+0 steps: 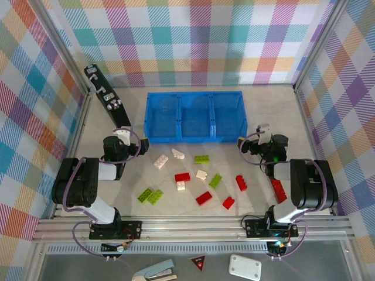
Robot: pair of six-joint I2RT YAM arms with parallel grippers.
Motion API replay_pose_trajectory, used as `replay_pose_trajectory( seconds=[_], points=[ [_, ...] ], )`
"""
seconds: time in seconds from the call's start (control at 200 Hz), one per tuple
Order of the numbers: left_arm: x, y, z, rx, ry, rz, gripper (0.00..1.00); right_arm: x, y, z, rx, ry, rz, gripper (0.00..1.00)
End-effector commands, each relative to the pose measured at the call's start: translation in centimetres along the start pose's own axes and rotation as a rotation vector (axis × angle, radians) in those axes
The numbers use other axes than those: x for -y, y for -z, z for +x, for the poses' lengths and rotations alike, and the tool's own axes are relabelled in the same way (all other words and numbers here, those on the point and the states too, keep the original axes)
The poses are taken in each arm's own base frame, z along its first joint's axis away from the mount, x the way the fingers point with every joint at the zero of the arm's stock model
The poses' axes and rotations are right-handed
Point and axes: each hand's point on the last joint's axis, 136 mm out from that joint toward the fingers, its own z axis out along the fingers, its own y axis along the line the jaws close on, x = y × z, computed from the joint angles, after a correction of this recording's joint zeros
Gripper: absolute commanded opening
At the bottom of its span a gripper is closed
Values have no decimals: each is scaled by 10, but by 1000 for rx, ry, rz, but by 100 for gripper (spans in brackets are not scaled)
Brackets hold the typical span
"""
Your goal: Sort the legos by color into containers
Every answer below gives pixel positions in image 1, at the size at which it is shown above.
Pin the right small controller board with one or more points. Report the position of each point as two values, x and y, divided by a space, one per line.
276 248

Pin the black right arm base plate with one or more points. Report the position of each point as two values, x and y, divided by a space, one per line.
255 228

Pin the light blue stapler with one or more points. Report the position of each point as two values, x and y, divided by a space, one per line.
158 267

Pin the blue three-compartment bin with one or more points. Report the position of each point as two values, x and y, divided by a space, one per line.
193 117

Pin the aluminium side rail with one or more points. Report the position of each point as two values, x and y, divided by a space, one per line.
83 117
308 131

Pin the red triangular badge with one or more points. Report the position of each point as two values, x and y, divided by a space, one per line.
198 262

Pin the small controller board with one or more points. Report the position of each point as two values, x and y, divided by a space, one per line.
114 248
276 248

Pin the aluminium frame post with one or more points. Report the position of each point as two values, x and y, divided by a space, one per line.
63 44
318 44

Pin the long red lego brick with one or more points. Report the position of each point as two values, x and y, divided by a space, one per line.
278 190

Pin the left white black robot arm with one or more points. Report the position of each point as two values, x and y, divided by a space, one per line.
76 181

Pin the white small lego brick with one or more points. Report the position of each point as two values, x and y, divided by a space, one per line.
201 174

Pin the aluminium mounting rail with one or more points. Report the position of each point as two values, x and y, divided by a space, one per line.
190 228

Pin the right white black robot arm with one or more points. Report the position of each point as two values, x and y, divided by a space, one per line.
313 184

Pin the black power strip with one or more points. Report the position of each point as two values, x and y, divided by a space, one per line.
99 85

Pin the white rectangular plate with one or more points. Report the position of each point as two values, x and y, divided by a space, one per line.
244 267

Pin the white long lego brick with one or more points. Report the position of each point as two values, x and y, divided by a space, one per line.
160 161

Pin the left small controller board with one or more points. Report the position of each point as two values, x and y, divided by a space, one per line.
114 248

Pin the white wing lego piece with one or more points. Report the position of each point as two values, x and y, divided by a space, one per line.
177 154

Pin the green lego brick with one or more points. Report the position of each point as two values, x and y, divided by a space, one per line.
145 195
156 197
202 159
215 180

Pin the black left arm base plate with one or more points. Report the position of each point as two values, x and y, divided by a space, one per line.
132 229

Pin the red small lego brick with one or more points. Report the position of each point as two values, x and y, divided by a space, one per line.
228 202

